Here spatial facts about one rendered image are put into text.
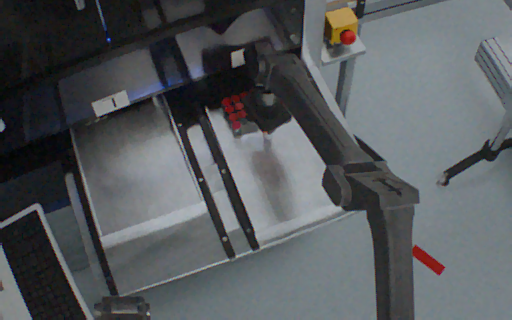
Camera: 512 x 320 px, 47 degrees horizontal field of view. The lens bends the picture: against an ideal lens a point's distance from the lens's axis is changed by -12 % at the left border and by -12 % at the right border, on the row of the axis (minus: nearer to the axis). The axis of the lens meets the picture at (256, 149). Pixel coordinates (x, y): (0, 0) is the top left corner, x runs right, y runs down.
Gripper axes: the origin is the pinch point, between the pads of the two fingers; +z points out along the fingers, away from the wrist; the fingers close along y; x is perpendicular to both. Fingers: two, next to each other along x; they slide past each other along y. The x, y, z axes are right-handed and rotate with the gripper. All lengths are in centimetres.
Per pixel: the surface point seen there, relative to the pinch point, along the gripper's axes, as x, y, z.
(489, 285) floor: -60, -66, 94
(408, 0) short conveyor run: -59, 12, 5
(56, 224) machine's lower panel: 58, 30, 43
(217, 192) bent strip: 17.0, -4.4, 5.7
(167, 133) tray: 18.3, 15.4, 6.0
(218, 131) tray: 8.0, 8.6, 6.0
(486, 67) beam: -94, -5, 47
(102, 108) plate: 29.7, 23.2, -7.4
